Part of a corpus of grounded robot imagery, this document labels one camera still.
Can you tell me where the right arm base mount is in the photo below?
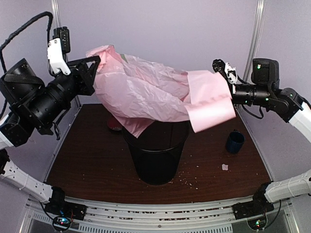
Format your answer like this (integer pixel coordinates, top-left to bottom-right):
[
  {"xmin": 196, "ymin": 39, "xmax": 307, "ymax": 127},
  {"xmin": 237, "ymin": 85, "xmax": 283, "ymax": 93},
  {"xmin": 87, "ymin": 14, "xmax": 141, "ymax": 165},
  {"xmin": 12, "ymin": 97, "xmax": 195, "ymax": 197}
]
[{"xmin": 232, "ymin": 200, "xmax": 274, "ymax": 232}]

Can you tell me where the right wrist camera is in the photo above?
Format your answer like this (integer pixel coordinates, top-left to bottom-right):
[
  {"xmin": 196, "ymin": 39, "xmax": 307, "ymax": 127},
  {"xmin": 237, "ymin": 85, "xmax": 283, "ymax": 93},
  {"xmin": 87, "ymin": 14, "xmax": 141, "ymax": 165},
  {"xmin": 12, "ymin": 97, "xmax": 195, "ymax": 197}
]
[{"xmin": 212, "ymin": 59, "xmax": 238, "ymax": 95}]

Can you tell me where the aluminium frame post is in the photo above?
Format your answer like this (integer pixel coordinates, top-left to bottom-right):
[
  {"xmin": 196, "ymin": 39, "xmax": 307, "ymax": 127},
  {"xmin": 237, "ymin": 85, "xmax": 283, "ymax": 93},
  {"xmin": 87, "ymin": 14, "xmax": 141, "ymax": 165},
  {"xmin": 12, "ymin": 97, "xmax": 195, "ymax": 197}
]
[
  {"xmin": 51, "ymin": 0, "xmax": 62, "ymax": 28},
  {"xmin": 243, "ymin": 0, "xmax": 266, "ymax": 81}
]

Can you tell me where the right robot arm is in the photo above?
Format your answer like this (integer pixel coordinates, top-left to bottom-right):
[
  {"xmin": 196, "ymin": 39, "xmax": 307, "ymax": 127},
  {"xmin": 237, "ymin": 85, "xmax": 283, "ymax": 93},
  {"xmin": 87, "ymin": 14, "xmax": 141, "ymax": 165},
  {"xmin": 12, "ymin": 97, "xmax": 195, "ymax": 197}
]
[{"xmin": 229, "ymin": 58, "xmax": 311, "ymax": 215}]

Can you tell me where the red floral plate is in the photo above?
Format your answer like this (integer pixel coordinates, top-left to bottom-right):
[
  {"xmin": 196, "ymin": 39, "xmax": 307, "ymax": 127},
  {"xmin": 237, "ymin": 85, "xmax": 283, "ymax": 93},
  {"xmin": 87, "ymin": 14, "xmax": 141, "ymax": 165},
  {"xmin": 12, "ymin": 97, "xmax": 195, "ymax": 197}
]
[{"xmin": 106, "ymin": 116, "xmax": 122, "ymax": 132}]

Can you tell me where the black mesh trash bin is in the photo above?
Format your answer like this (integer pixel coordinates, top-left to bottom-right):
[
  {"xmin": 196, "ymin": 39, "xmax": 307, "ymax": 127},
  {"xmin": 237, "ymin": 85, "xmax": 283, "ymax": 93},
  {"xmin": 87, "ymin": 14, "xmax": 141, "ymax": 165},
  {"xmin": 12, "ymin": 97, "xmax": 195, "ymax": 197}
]
[{"xmin": 122, "ymin": 121, "xmax": 190, "ymax": 185}]

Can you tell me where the left aluminium frame post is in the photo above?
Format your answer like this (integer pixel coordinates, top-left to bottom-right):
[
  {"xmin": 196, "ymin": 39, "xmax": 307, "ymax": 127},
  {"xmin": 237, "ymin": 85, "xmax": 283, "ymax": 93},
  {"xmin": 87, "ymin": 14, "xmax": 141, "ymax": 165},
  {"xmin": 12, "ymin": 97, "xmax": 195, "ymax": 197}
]
[{"xmin": 51, "ymin": 0, "xmax": 62, "ymax": 28}]

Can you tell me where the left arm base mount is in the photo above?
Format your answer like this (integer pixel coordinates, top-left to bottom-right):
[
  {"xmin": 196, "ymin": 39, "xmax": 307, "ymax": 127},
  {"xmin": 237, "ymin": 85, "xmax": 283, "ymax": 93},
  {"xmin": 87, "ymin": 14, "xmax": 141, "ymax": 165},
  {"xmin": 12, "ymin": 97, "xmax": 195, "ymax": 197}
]
[{"xmin": 40, "ymin": 201, "xmax": 87, "ymax": 233}]

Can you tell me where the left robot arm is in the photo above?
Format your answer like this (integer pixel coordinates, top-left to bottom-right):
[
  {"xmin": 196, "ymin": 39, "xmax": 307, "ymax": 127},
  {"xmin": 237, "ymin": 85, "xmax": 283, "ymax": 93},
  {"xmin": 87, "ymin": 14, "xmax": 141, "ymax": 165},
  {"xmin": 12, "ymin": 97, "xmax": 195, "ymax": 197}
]
[{"xmin": 0, "ymin": 56, "xmax": 101, "ymax": 216}]

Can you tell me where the pink plastic trash bag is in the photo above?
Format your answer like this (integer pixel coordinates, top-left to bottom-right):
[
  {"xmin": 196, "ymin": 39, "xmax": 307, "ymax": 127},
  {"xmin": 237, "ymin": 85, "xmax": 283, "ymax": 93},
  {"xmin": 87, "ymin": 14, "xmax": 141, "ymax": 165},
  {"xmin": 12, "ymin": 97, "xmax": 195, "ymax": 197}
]
[{"xmin": 86, "ymin": 45, "xmax": 236, "ymax": 137}]

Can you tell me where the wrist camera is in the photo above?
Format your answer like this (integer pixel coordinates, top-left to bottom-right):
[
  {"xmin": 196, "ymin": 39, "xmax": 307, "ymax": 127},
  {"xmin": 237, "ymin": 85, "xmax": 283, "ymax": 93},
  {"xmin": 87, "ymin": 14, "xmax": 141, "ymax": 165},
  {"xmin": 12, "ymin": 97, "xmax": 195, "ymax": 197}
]
[
  {"xmin": 212, "ymin": 59, "xmax": 238, "ymax": 95},
  {"xmin": 47, "ymin": 26, "xmax": 71, "ymax": 77}
]

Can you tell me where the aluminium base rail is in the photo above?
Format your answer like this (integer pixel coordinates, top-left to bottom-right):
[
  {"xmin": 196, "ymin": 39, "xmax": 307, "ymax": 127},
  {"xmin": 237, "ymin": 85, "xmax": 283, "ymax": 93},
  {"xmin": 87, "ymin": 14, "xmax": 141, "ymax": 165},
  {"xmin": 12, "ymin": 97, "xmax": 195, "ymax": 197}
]
[{"xmin": 17, "ymin": 196, "xmax": 302, "ymax": 233}]

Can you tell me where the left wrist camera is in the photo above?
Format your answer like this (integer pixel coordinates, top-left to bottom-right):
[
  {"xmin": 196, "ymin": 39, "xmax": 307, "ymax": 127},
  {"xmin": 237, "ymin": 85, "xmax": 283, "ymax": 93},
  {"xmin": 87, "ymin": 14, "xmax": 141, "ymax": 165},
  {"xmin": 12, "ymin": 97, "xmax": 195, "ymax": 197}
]
[{"xmin": 47, "ymin": 26, "xmax": 71, "ymax": 77}]

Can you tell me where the dark blue cup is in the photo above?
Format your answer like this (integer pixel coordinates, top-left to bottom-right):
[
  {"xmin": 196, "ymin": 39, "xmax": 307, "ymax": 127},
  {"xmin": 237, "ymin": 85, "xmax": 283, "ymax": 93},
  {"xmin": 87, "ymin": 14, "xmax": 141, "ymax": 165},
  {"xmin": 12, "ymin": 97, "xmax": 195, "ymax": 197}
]
[{"xmin": 225, "ymin": 131, "xmax": 245, "ymax": 154}]

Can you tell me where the right aluminium frame post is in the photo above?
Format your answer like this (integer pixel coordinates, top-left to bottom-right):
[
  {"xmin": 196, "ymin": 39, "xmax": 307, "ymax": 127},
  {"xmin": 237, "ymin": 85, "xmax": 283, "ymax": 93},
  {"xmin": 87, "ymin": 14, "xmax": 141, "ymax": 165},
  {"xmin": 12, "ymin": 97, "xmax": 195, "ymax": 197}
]
[{"xmin": 243, "ymin": 0, "xmax": 266, "ymax": 81}]

